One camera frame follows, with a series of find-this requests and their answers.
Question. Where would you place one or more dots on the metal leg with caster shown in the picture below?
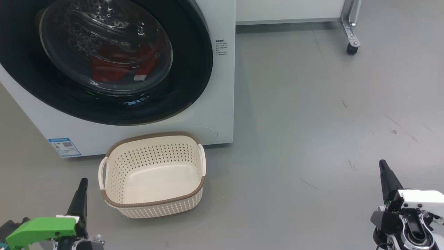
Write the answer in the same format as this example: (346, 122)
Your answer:
(348, 31)

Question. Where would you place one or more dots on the cream perforated laundry basket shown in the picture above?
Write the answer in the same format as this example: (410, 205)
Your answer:
(156, 180)

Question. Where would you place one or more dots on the white partition panel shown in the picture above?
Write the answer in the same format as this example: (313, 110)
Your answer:
(288, 10)

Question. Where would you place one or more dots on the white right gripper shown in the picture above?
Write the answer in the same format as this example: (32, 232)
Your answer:
(419, 203)

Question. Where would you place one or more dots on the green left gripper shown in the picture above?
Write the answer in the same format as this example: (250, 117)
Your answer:
(41, 231)

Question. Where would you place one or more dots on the red white jersey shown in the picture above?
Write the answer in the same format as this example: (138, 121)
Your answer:
(107, 71)

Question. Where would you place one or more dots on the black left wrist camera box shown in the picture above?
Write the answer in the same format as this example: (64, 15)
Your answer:
(10, 229)

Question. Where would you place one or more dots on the printed text label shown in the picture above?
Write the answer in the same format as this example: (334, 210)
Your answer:
(221, 47)

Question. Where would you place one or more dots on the blue energy label sticker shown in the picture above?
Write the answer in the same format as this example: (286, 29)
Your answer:
(64, 147)

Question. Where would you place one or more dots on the white front-load washing machine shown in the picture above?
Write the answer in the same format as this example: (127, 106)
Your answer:
(222, 104)

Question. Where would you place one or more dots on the dark grey round bin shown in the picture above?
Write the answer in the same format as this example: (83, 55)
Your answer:
(187, 86)

